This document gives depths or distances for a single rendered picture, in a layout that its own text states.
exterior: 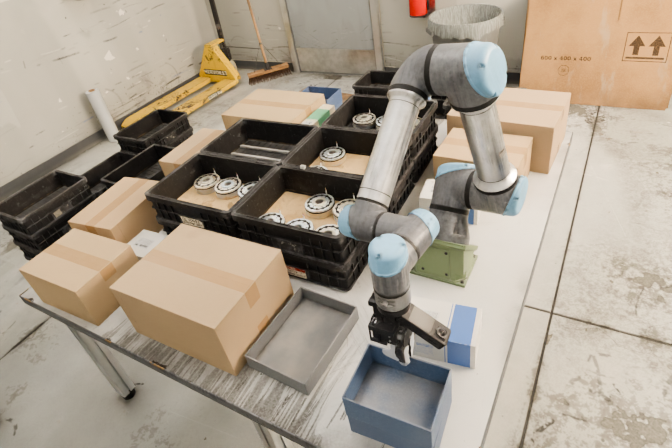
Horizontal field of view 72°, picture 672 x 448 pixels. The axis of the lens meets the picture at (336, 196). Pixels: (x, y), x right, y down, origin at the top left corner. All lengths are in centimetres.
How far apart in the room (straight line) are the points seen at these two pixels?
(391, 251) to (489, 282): 65
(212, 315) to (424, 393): 55
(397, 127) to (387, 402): 62
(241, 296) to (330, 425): 38
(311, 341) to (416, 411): 38
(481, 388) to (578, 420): 86
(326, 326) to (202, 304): 36
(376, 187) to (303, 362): 55
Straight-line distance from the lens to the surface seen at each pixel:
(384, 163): 104
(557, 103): 201
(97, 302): 168
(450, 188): 138
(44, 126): 470
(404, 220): 97
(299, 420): 125
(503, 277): 150
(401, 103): 109
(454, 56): 107
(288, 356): 135
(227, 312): 124
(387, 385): 118
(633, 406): 217
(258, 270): 132
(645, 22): 402
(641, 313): 247
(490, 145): 120
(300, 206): 162
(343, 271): 139
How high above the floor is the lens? 177
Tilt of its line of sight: 35 degrees down
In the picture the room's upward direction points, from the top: 11 degrees counter-clockwise
